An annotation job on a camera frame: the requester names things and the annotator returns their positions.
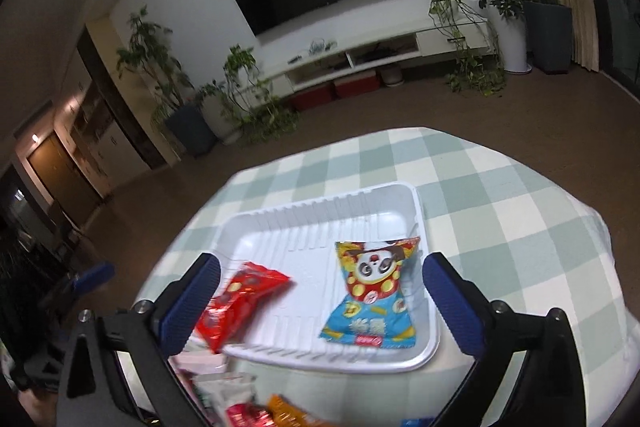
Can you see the round white plant pot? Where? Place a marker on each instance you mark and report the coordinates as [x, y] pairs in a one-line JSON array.
[[222, 124]]

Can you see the large red snack packet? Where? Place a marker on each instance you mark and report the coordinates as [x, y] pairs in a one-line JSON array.
[[240, 302]]

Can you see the tall leafy plant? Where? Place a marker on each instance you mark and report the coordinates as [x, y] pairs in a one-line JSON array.
[[150, 57]]

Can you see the silver white snack packet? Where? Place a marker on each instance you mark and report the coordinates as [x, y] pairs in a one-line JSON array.
[[225, 394]]

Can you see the white plastic tray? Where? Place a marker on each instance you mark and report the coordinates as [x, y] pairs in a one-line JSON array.
[[300, 247]]

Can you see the bushy green plant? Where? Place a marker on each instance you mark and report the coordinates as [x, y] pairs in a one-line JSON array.
[[250, 102]]

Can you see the large blue snack packet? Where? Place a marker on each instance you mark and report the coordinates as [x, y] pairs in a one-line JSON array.
[[417, 422]]

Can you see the blue panda snack packet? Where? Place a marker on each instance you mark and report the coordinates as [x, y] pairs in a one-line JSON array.
[[372, 297]]

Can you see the dark square plant pot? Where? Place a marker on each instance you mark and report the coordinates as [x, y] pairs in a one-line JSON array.
[[190, 132]]

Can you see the tall dark plant pot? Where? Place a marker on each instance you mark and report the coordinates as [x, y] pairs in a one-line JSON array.
[[547, 37]]

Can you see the long pale pink packet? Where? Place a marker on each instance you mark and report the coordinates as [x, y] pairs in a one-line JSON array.
[[200, 363]]

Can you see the small white pot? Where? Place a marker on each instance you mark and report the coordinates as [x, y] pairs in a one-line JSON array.
[[392, 76]]

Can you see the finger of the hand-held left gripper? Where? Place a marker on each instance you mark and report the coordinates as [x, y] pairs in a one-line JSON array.
[[95, 274]]

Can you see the glass sliding door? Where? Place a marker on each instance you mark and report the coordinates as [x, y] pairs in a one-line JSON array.
[[620, 7]]

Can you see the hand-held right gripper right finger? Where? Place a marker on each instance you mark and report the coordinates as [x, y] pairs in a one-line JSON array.
[[450, 307]]

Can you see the tall white plant pot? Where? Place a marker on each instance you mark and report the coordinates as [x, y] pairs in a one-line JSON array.
[[512, 39]]

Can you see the dark wooden wall cabinet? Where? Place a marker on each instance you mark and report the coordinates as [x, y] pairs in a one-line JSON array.
[[120, 97]]

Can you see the orange snack packet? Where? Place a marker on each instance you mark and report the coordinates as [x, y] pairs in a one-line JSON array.
[[290, 414]]

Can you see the white television cabinet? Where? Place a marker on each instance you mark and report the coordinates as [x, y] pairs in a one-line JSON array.
[[320, 63]]

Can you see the red storage box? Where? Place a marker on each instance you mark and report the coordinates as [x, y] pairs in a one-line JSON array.
[[312, 97], [357, 86]]

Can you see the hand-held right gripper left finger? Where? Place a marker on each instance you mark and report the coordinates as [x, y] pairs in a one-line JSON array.
[[192, 307]]

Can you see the dark red snack packet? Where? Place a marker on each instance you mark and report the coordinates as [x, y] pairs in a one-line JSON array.
[[247, 417]]

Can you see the trailing vine plant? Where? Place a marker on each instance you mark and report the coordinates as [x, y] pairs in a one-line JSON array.
[[475, 72]]

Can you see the brown wooden door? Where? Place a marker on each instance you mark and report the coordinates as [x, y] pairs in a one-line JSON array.
[[62, 179]]

